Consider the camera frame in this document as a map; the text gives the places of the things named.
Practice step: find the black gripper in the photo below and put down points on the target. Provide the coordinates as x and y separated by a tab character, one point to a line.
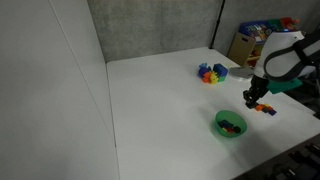
257	87

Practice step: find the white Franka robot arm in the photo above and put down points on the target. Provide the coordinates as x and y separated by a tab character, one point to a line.
283	56

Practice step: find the small dark green block in bowl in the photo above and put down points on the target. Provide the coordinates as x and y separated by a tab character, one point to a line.
237	129

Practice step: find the green plastic bowl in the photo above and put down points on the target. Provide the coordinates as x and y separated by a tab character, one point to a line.
223	117

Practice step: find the small blue block in bowl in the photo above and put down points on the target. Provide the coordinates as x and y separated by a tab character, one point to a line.
226	123

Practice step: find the small orange block in bowl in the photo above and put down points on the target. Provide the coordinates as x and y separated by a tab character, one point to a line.
230	129

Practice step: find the small yellow block in bowl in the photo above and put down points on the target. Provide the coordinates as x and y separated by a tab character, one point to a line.
222	128

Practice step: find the large green toy block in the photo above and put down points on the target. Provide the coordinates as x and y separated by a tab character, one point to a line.
222	79

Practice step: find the large blue toy block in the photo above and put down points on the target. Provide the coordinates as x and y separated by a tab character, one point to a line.
220	70

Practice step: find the large yellow toy piece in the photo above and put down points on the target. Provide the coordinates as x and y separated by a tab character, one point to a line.
213	78

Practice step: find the large orange toy piece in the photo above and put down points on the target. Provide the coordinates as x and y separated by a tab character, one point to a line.
207	77

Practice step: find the brown cardboard piece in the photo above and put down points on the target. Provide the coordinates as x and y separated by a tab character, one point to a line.
240	49

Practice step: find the large purple toy piece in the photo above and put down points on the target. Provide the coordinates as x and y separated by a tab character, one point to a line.
202	71

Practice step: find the light blue toy piece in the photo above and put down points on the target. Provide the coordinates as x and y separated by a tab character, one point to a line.
202	65

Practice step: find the colourful toy box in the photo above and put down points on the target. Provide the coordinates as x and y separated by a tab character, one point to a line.
263	28

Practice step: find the black stand pole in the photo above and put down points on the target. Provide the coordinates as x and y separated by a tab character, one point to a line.
217	25

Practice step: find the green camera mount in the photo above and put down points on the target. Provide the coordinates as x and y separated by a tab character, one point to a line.
283	85

